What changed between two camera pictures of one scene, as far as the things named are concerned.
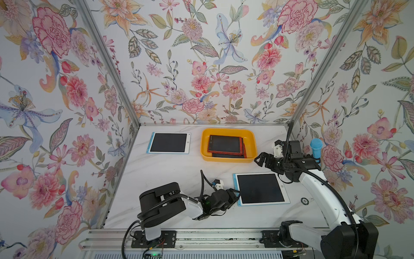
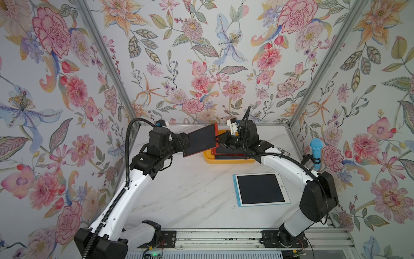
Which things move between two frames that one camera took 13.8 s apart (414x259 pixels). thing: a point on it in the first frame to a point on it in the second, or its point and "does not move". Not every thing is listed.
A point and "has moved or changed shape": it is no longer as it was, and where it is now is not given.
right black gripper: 264,156 to 227,137
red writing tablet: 229,144 has moved or changed shape
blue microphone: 316,144 does not move
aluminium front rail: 222,240 does not move
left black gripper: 232,197 to 179,145
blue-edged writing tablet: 256,189 does not move
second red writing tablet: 242,156 does not move
